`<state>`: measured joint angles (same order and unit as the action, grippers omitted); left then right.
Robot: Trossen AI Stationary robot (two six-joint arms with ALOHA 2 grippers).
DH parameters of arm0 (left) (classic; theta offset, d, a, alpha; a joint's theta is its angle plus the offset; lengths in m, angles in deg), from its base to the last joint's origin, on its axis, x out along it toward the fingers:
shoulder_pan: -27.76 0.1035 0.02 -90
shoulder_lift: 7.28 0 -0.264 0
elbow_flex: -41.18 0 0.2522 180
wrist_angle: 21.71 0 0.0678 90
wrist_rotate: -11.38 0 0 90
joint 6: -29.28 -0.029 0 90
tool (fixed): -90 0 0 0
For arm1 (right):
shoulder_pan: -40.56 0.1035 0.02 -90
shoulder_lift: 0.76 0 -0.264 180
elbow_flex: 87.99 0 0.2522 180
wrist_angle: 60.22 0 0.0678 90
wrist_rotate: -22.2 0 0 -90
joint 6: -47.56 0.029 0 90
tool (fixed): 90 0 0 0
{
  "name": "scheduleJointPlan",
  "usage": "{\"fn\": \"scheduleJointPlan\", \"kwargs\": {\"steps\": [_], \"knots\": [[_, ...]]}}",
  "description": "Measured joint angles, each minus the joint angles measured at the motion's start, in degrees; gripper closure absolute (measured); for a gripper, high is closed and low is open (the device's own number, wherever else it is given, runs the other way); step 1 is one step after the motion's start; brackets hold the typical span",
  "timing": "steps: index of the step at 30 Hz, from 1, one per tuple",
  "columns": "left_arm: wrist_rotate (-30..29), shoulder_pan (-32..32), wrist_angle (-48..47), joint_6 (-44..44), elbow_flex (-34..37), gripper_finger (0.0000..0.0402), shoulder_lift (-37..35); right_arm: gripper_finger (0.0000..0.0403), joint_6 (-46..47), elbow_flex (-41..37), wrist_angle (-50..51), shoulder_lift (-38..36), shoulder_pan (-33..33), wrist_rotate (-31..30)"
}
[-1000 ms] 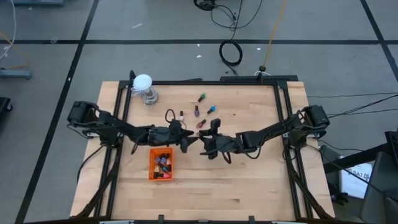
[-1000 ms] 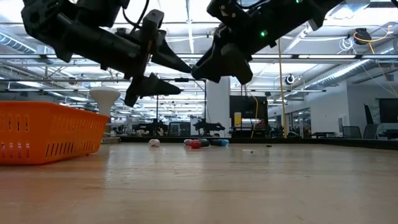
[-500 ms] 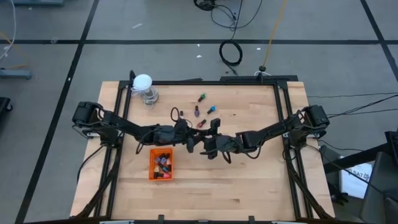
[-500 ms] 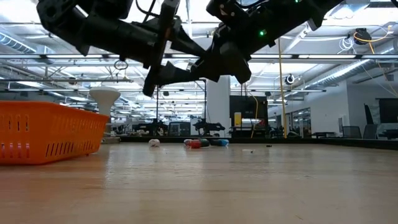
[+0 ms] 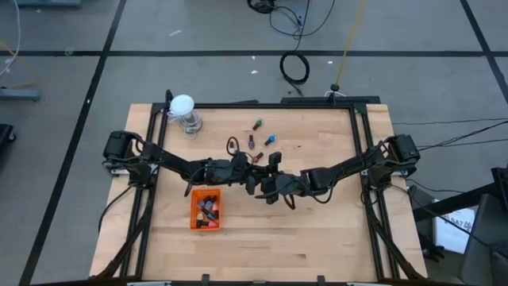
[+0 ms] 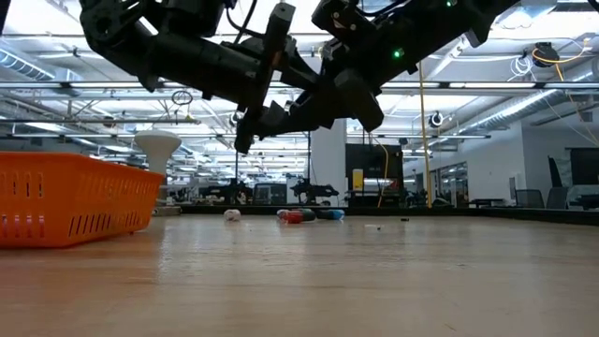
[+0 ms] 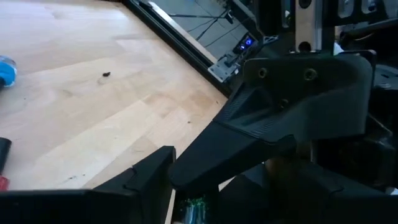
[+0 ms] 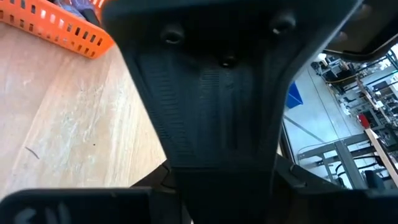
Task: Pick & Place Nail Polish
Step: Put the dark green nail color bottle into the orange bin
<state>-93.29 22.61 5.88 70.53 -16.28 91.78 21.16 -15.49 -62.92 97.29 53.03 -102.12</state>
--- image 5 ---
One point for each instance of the dark grey chair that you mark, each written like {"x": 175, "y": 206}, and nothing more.
{"x": 488, "y": 238}

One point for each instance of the teal blue nail polish bottle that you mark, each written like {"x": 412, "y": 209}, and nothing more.
{"x": 271, "y": 139}

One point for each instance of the orange plastic basket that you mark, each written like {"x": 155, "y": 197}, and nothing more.
{"x": 192, "y": 210}

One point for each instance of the purple nail polish bottle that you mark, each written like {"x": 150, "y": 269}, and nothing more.
{"x": 251, "y": 143}

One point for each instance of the grey floor rail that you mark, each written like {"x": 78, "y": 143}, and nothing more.
{"x": 20, "y": 94}

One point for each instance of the white labelled box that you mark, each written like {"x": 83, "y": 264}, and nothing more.
{"x": 452, "y": 234}

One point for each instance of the black floor equipment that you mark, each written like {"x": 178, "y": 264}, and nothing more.
{"x": 5, "y": 135}

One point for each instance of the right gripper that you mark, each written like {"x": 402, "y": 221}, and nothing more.
{"x": 287, "y": 184}

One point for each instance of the black stand beam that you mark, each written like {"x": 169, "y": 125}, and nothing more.
{"x": 448, "y": 204}

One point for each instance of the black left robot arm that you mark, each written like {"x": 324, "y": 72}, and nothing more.
{"x": 166, "y": 157}

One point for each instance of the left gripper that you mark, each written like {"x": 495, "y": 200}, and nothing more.
{"x": 234, "y": 171}

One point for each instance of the green nail polish bottle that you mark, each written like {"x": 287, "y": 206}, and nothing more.
{"x": 259, "y": 123}

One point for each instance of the black tripod foot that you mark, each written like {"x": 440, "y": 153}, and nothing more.
{"x": 432, "y": 252}

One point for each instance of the white mushroom-shaped lamp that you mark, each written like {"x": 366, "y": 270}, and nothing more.
{"x": 182, "y": 104}

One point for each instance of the black metal table frame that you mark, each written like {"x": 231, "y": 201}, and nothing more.
{"x": 254, "y": 106}

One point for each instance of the black clamp bracket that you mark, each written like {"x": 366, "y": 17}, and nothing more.
{"x": 321, "y": 280}
{"x": 205, "y": 280}

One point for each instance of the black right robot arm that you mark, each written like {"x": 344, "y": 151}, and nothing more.
{"x": 349, "y": 165}

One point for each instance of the grey floor platform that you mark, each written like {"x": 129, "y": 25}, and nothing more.
{"x": 47, "y": 3}

